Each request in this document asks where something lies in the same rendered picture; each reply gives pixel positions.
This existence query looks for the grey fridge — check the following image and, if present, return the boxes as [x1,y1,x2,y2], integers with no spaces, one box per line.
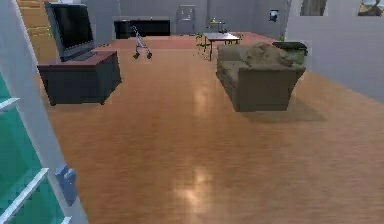
[175,4,198,36]

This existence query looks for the black kitchen counter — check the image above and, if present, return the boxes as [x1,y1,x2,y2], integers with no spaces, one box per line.
[113,16,172,40]

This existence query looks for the framed wall picture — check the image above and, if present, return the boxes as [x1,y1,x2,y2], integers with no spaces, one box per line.
[357,0,384,17]

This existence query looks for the dark television stand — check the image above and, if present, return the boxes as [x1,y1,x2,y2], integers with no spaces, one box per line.
[37,49,122,107]

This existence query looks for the yellow wooden shelf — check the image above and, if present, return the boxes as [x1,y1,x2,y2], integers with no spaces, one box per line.
[16,0,59,64]

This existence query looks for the grey window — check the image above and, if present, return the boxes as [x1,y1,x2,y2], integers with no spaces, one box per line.
[299,0,329,17]

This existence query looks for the green table lamp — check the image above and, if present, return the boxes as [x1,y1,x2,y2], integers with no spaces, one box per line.
[209,17,228,34]

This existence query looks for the olive brown sofa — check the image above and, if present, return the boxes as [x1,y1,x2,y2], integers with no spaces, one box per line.
[215,42,307,113]

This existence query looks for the grey flat television set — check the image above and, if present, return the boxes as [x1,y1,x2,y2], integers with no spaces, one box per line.
[44,1,98,63]

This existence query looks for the dark wooden table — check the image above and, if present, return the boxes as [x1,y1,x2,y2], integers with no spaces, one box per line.
[203,31,242,62]

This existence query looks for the blue-grey door handle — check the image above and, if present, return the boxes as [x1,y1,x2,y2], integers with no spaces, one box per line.
[54,163,79,207]

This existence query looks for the white glazed room door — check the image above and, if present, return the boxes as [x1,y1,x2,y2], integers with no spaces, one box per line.
[0,0,90,224]

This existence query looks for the green house plant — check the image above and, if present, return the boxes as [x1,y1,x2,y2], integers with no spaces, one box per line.
[195,32,212,58]

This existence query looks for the black side table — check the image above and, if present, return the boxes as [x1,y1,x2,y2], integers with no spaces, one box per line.
[272,40,309,65]

